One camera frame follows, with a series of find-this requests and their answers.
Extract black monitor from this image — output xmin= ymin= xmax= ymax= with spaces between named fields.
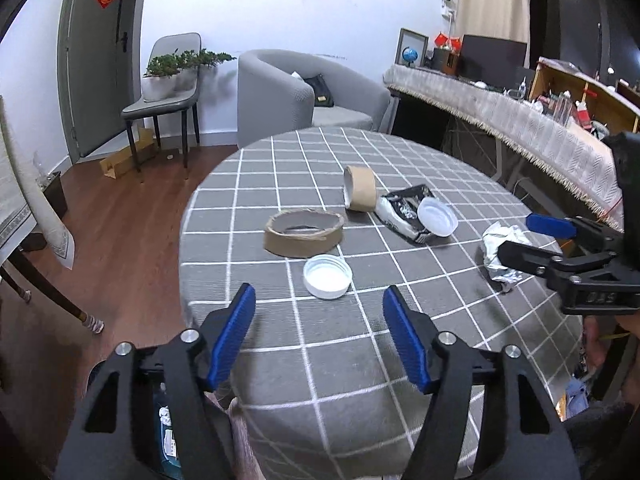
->
xmin=459 ymin=34 xmax=529 ymax=88

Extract dark storage box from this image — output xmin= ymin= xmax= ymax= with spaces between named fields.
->
xmin=20 ymin=171 xmax=68 ymax=252

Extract picture frame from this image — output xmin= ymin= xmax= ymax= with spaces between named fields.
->
xmin=397 ymin=28 xmax=429 ymax=67

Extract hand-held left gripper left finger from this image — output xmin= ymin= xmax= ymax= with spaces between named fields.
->
xmin=54 ymin=282 xmax=257 ymax=480

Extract black and white snack bag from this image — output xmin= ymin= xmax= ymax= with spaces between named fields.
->
xmin=376 ymin=185 xmax=436 ymax=246

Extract white plastic lid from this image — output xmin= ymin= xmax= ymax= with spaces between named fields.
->
xmin=416 ymin=196 xmax=459 ymax=237
xmin=303 ymin=255 xmax=352 ymax=300

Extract round table with grey checked cloth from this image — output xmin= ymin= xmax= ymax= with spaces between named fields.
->
xmin=178 ymin=126 xmax=601 ymax=480

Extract long table with beige cloth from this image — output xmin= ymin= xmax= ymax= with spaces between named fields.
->
xmin=382 ymin=64 xmax=626 ymax=233

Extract person's right leg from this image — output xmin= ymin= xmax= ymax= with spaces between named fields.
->
xmin=565 ymin=400 xmax=640 ymax=480

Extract small red flags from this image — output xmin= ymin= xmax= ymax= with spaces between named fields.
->
xmin=432 ymin=32 xmax=463 ymax=53

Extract black handbag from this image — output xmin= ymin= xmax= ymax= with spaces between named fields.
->
xmin=302 ymin=74 xmax=335 ymax=108

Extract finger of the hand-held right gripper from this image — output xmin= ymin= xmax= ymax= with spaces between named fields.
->
xmin=526 ymin=213 xmax=626 ymax=254
xmin=497 ymin=241 xmax=621 ymax=286

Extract white paper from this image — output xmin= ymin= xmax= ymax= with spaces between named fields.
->
xmin=481 ymin=221 xmax=531 ymax=293

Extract flat cardboard box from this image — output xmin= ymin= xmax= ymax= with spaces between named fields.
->
xmin=99 ymin=127 xmax=156 ymax=178

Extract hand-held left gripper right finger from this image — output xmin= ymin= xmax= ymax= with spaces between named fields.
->
xmin=382 ymin=284 xmax=584 ymax=480

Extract tall brown cardboard tube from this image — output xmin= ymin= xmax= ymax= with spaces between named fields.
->
xmin=342 ymin=165 xmax=377 ymax=212

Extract wide brown cardboard ring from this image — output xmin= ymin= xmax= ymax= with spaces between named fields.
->
xmin=263 ymin=208 xmax=346 ymax=259

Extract wooden shelf box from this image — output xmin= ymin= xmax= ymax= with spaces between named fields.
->
xmin=527 ymin=56 xmax=640 ymax=133

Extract dark desk box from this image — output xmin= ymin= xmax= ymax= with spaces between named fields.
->
xmin=432 ymin=47 xmax=460 ymax=77

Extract green plant white pot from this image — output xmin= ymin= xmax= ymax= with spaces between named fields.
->
xmin=172 ymin=49 xmax=237 ymax=92
xmin=143 ymin=52 xmax=186 ymax=102

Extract grey dining chair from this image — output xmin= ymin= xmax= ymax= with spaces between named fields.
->
xmin=121 ymin=32 xmax=202 ymax=183

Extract person's right hand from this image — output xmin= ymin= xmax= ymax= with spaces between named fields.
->
xmin=582 ymin=316 xmax=613 ymax=376

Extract grey door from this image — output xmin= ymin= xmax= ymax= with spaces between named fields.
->
xmin=57 ymin=0 xmax=146 ymax=163

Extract beige curtain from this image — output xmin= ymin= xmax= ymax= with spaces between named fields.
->
xmin=450 ymin=0 xmax=531 ymax=56

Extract grey armchair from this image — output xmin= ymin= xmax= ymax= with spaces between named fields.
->
xmin=236 ymin=49 xmax=392 ymax=150

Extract black table legs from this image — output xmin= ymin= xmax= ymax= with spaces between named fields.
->
xmin=0 ymin=247 xmax=106 ymax=336

